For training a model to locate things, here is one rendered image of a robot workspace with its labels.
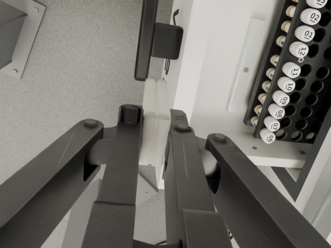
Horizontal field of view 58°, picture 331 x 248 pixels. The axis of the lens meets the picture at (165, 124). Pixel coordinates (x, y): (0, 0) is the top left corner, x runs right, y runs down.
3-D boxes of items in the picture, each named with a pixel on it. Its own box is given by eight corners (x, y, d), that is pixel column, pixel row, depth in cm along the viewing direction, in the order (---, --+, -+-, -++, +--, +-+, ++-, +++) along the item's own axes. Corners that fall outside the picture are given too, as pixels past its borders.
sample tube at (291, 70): (266, 63, 31) (286, 78, 27) (269, 51, 31) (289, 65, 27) (278, 64, 32) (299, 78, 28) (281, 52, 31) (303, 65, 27)
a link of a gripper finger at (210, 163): (170, 147, 14) (232, 154, 14) (166, 107, 19) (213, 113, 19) (165, 173, 15) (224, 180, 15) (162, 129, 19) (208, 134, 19)
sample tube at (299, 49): (272, 46, 31) (293, 57, 27) (275, 33, 30) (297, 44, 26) (283, 46, 31) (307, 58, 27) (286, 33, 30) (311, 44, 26)
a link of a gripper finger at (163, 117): (156, 116, 15) (171, 118, 15) (156, 77, 21) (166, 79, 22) (149, 167, 16) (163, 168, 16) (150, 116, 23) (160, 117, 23)
